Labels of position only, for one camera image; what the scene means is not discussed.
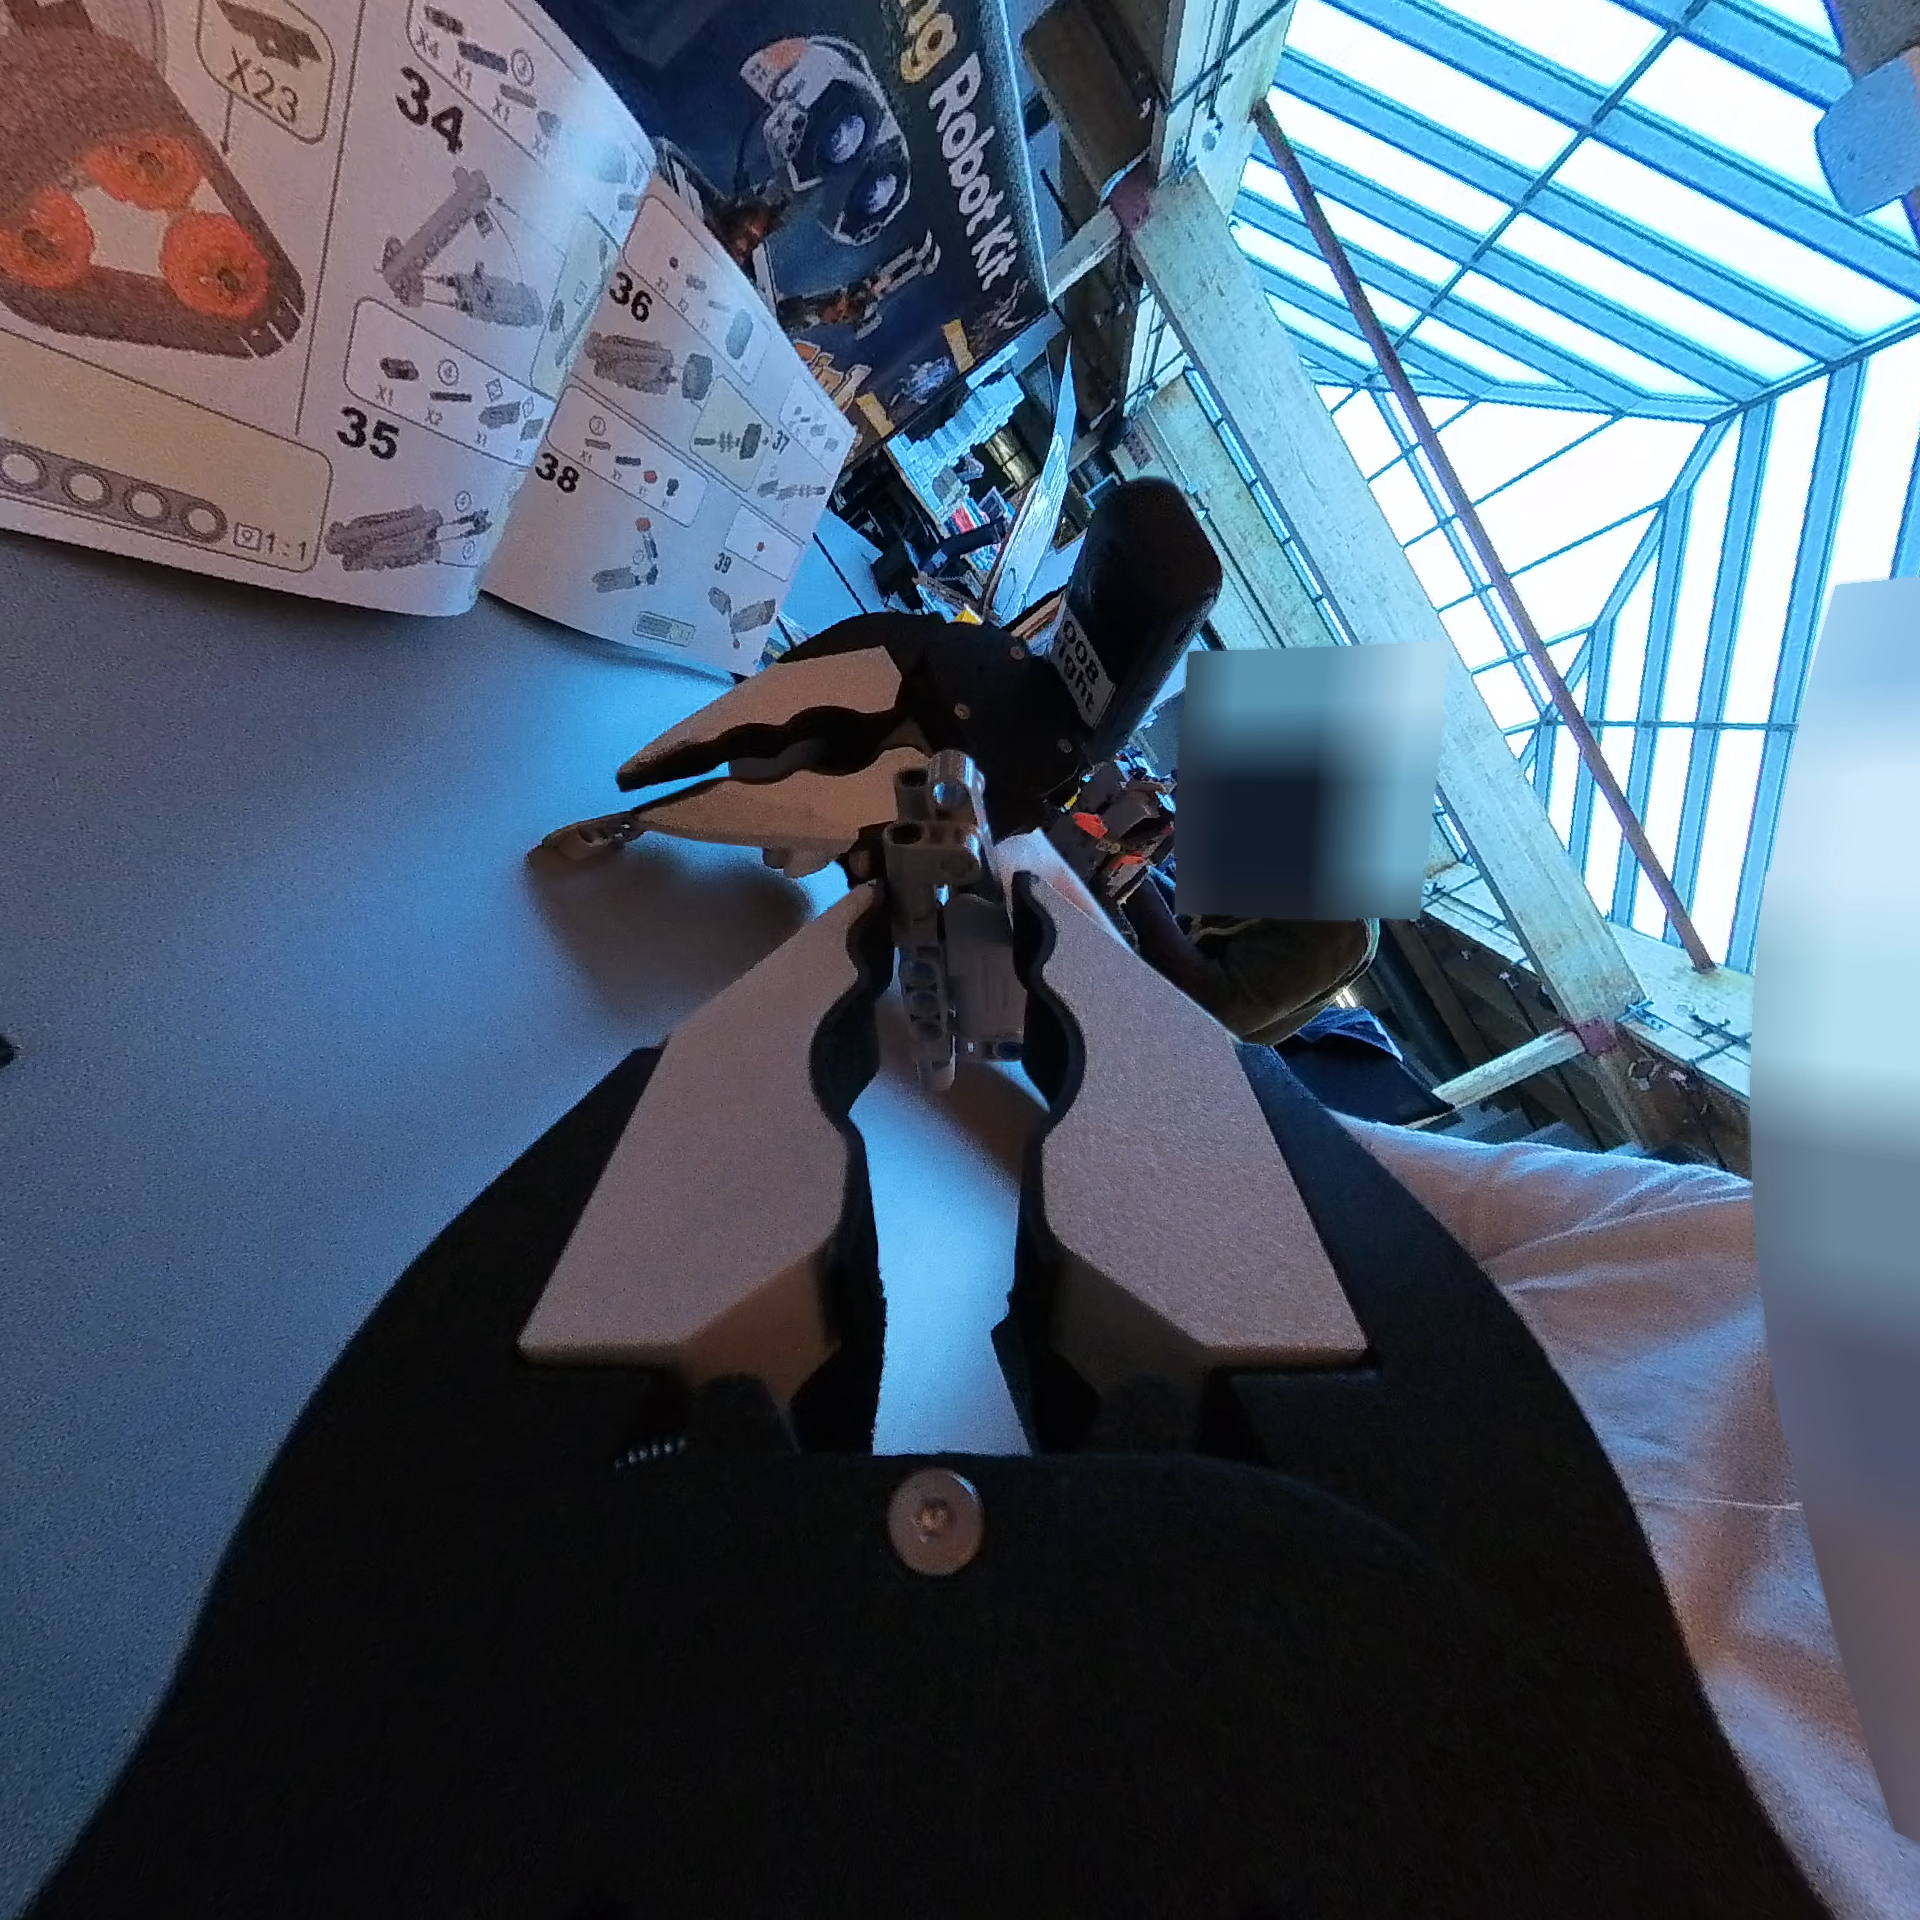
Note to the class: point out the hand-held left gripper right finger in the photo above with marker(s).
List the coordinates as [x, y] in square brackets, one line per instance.
[1184, 1200]

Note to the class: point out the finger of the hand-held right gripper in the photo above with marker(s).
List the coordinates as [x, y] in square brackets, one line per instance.
[780, 820]
[797, 702]

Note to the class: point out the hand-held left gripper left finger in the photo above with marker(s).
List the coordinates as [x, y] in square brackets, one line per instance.
[704, 1200]

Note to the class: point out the small grey brick connector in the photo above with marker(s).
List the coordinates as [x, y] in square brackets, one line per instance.
[580, 837]

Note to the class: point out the grey toy brick assembly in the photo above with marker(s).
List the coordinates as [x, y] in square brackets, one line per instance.
[960, 960]

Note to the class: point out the grey desk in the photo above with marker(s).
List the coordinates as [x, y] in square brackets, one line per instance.
[300, 975]

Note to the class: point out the person's white shirt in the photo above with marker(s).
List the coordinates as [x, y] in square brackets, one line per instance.
[1622, 1350]

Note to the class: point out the blue robot kit box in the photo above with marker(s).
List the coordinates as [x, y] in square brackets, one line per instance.
[901, 150]

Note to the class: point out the open instruction booklet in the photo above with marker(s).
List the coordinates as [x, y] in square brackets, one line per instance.
[375, 226]

